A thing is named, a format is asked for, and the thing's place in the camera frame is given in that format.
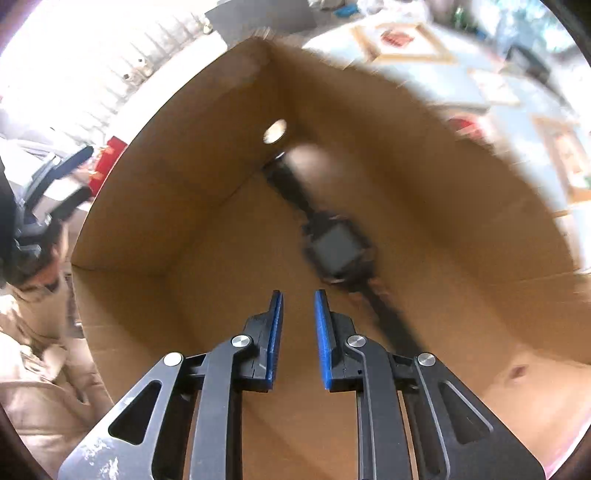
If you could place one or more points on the black smart watch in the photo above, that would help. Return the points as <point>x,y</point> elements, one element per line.
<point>340,253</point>

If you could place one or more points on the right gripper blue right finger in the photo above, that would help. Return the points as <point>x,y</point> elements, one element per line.
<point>416,418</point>

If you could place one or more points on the brown cardboard box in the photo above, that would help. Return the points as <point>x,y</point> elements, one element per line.
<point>299,271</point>

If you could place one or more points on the fruit print tablecloth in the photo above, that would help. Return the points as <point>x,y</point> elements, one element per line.
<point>481,97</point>

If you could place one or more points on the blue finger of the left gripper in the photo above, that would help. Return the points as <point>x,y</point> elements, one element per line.
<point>60,163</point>
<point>64,210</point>

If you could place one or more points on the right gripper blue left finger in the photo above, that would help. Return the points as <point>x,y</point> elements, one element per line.
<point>183,418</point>

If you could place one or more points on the beige trouser leg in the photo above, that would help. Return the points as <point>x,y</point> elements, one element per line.
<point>51,390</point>

